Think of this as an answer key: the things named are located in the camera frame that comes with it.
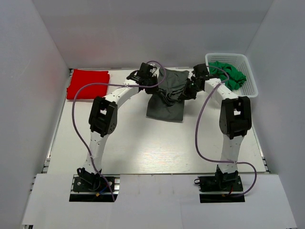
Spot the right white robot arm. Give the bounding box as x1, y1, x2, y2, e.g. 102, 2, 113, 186
184, 63, 252, 190

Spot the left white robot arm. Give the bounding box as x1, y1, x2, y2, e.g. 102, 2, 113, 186
72, 61, 158, 187

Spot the dark grey t-shirt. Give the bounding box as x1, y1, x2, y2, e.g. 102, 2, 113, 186
146, 68, 189, 123

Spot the crumpled green t-shirt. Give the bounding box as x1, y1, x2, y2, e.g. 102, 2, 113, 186
208, 61, 246, 91

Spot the folded red t-shirt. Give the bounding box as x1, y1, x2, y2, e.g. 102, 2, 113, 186
66, 69, 110, 100

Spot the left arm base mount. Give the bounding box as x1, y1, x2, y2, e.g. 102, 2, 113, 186
69, 175, 114, 203

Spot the white plastic mesh basket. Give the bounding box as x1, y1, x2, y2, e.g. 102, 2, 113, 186
205, 53, 258, 98

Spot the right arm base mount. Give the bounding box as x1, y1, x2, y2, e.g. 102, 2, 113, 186
194, 176, 245, 203

